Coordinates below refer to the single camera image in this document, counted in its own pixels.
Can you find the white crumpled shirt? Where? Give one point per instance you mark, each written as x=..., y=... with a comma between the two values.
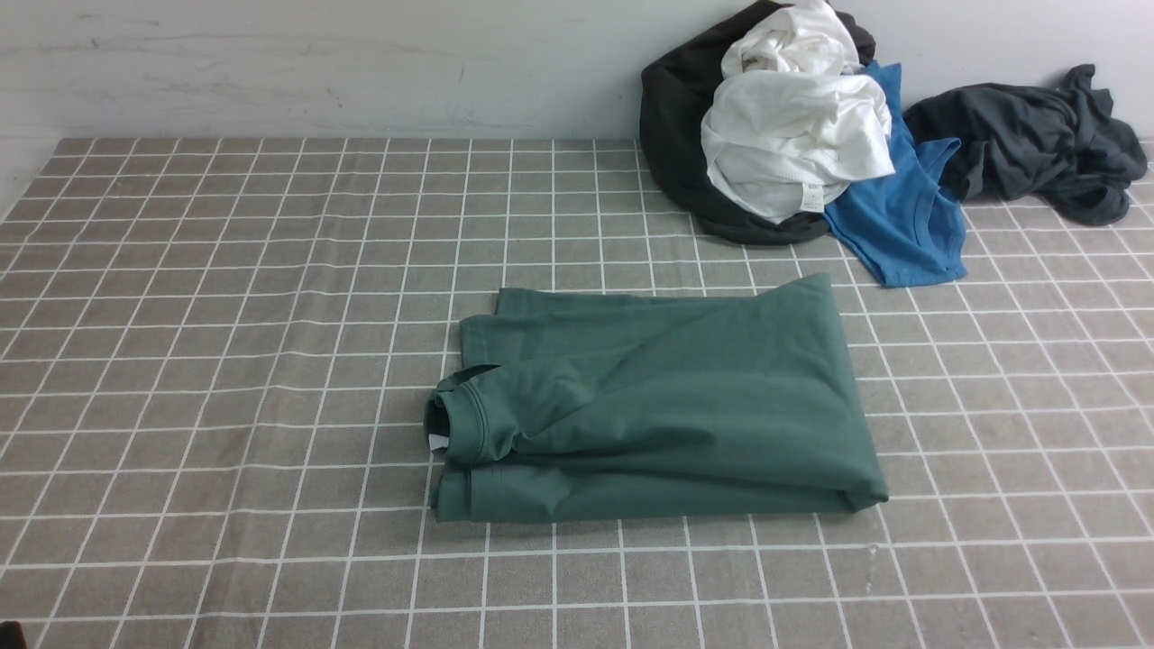
x=795, y=121

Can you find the blue t-shirt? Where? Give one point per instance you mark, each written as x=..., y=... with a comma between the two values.
x=907, y=230

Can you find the dark grey crumpled shirt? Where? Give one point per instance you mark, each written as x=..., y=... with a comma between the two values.
x=1060, y=143

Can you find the grey checkered tablecloth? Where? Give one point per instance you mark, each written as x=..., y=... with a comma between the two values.
x=215, y=354

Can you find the black crumpled garment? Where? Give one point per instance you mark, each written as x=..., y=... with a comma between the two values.
x=677, y=91

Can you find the green long-sleeve top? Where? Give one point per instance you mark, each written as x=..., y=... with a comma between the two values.
x=573, y=407

